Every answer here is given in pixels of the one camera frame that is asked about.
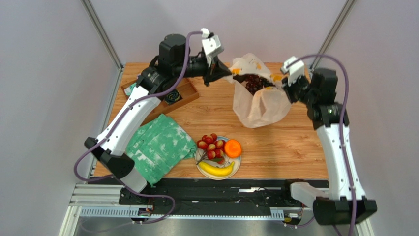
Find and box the translucent white plastic bag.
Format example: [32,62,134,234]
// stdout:
[225,53,291,128]

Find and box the yellow fake banana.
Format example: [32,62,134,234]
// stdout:
[198,162,235,177]

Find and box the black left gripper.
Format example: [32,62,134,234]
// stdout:
[174,56,233,88]

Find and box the orange fake tangerine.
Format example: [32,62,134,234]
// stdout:
[224,139,242,158]

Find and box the white teal patterned sock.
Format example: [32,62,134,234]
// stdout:
[123,83,136,97]

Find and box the cream and blue ceramic plate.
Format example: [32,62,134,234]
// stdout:
[194,151,241,180]

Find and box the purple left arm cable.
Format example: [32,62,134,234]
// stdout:
[73,30,204,225]

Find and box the wooden compartment tray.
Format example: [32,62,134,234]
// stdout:
[112,78,200,125]

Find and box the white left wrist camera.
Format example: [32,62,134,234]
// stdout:
[201,28,224,67]

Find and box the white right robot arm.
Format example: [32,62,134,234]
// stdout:
[282,68,377,225]

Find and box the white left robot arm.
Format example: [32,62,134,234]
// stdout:
[84,29,232,193]

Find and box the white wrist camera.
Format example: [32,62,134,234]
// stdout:
[280,56,305,87]
[201,28,224,67]

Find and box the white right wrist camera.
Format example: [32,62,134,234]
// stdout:
[280,56,305,87]

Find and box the green white cloth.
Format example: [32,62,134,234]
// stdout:
[125,114,197,185]

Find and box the red fake fruit bunch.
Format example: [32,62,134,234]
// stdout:
[196,133,226,165]

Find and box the dark fake grape bunch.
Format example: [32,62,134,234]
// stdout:
[233,74,275,95]

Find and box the aluminium frame rail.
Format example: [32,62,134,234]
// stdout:
[81,0,124,71]

